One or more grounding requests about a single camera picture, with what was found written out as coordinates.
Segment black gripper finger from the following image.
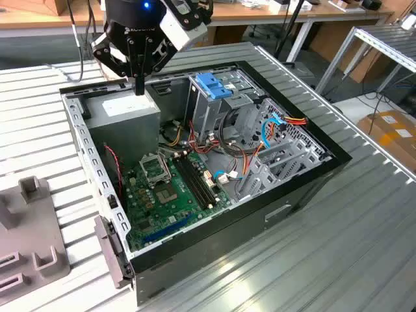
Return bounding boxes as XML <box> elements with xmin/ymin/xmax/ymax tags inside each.
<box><xmin>92</xmin><ymin>31</ymin><xmax>141</xmax><ymax>96</ymax></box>
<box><xmin>140</xmin><ymin>35</ymin><xmax>178</xmax><ymax>96</ymax></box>

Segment blue data wire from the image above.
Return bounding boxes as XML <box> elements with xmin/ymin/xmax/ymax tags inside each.
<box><xmin>214</xmin><ymin>112</ymin><xmax>287</xmax><ymax>183</ymax></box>

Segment red yellow power wire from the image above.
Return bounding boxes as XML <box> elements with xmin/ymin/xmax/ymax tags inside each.
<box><xmin>277</xmin><ymin>114</ymin><xmax>309</xmax><ymax>134</ymax></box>

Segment grey metal disk bay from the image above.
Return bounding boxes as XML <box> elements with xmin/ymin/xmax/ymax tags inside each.
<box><xmin>234</xmin><ymin>138</ymin><xmax>333</xmax><ymax>202</ymax></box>

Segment blue plastic drive latch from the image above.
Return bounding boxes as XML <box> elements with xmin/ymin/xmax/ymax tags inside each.
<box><xmin>196</xmin><ymin>73</ymin><xmax>233</xmax><ymax>101</ymax></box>

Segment brown wooden box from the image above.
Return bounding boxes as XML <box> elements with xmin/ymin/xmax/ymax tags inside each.
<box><xmin>16</xmin><ymin>0</ymin><xmax>76</xmax><ymax>17</ymax></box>

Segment grey metal drive cage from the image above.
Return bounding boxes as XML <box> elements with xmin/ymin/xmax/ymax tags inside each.
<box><xmin>184</xmin><ymin>68</ymin><xmax>266</xmax><ymax>146</ymax></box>

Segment long wooden desk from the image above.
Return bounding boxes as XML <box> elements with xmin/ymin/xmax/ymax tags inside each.
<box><xmin>0</xmin><ymin>0</ymin><xmax>396</xmax><ymax>38</ymax></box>

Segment grey power supply box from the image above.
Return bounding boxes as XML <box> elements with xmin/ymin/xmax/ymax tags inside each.
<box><xmin>83</xmin><ymin>89</ymin><xmax>163</xmax><ymax>170</ymax></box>

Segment black tripod stand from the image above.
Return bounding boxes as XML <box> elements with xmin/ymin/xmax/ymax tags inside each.
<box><xmin>274</xmin><ymin>0</ymin><xmax>308</xmax><ymax>62</ymax></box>

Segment black RAM slot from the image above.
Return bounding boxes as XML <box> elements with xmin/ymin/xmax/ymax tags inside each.
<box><xmin>184</xmin><ymin>153</ymin><xmax>218</xmax><ymax>207</ymax></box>
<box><xmin>176</xmin><ymin>155</ymin><xmax>211</xmax><ymax>210</ymax></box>
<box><xmin>180</xmin><ymin>154</ymin><xmax>215</xmax><ymax>209</ymax></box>
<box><xmin>172</xmin><ymin>155</ymin><xmax>208</xmax><ymax>211</ymax></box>

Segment CPU socket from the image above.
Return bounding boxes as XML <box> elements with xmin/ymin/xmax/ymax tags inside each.
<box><xmin>155</xmin><ymin>183</ymin><xmax>179</xmax><ymax>206</ymax></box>

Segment green motherboard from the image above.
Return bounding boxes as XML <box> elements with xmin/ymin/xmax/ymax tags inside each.
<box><xmin>125</xmin><ymin>149</ymin><xmax>233</xmax><ymax>253</ymax></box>

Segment blue expansion slot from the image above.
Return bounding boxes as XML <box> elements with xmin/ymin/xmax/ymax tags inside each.
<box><xmin>142</xmin><ymin>213</ymin><xmax>193</xmax><ymax>245</ymax></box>

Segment black open PC case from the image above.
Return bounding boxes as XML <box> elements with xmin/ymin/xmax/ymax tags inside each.
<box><xmin>58</xmin><ymin>60</ymin><xmax>354</xmax><ymax>306</ymax></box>

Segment grey parts rack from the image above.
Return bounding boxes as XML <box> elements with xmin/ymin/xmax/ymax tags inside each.
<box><xmin>0</xmin><ymin>175</ymin><xmax>72</xmax><ymax>300</ymax></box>

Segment grey case front panel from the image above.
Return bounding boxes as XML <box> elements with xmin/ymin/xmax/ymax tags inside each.
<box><xmin>93</xmin><ymin>214</ymin><xmax>135</xmax><ymax>290</ymax></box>

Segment labelled cardboard box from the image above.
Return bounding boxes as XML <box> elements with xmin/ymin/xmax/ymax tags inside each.
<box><xmin>357</xmin><ymin>109</ymin><xmax>416</xmax><ymax>173</ymax></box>

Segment brown square base plate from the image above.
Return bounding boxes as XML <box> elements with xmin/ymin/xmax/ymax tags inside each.
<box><xmin>96</xmin><ymin>60</ymin><xmax>113</xmax><ymax>81</ymax></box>

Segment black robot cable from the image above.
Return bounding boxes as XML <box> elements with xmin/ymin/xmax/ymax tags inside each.
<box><xmin>66</xmin><ymin>0</ymin><xmax>86</xmax><ymax>82</ymax></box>
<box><xmin>84</xmin><ymin>0</ymin><xmax>98</xmax><ymax>61</ymax></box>

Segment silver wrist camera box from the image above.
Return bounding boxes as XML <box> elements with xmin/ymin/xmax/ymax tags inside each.
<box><xmin>159</xmin><ymin>6</ymin><xmax>209</xmax><ymax>52</ymax></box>

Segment yellow black wire bundle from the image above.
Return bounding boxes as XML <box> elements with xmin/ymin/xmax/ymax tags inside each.
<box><xmin>160</xmin><ymin>119</ymin><xmax>183</xmax><ymax>148</ymax></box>

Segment red orange wire bundle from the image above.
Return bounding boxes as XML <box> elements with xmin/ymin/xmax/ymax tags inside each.
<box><xmin>187</xmin><ymin>120</ymin><xmax>229</xmax><ymax>157</ymax></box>

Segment thick black cable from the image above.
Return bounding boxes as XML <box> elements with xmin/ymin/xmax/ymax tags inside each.
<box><xmin>218</xmin><ymin>106</ymin><xmax>247</xmax><ymax>159</ymax></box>

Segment metal socket cover frame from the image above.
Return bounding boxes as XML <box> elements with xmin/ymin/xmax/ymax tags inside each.
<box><xmin>138</xmin><ymin>152</ymin><xmax>172</xmax><ymax>189</ymax></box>

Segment red black twisted wire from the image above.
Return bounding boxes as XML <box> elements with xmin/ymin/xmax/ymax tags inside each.
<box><xmin>103</xmin><ymin>144</ymin><xmax>125</xmax><ymax>200</ymax></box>

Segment thin orange red wires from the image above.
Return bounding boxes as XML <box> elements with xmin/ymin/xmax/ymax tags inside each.
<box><xmin>242</xmin><ymin>142</ymin><xmax>267</xmax><ymax>179</ymax></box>

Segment aluminium slat frame table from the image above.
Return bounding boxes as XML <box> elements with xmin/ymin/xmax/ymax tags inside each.
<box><xmin>315</xmin><ymin>25</ymin><xmax>416</xmax><ymax>95</ymax></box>

